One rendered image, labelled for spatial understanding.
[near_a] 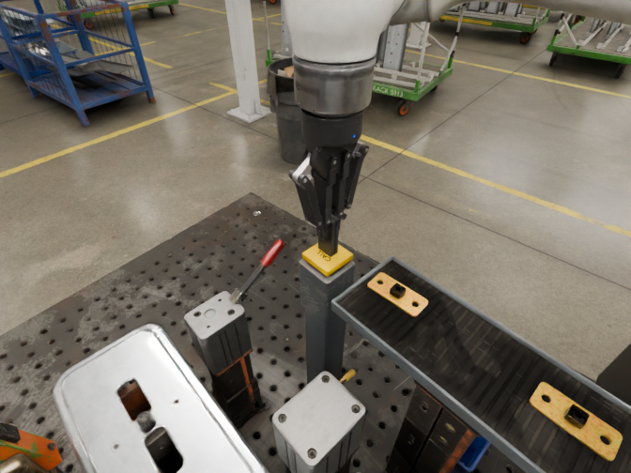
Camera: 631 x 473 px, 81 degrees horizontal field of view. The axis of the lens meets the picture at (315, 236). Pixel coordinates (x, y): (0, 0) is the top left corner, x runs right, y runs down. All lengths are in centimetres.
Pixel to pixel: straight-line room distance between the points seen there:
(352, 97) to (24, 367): 107
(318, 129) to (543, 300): 205
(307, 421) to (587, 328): 199
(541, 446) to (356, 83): 42
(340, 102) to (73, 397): 60
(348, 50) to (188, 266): 101
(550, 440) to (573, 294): 202
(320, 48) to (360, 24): 4
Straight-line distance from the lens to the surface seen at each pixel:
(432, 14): 53
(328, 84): 41
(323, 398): 51
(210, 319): 66
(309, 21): 40
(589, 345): 229
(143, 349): 74
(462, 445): 61
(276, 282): 118
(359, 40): 40
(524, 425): 50
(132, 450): 66
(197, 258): 131
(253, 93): 399
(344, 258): 59
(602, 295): 258
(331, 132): 44
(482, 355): 53
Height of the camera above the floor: 158
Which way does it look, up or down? 41 degrees down
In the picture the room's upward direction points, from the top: straight up
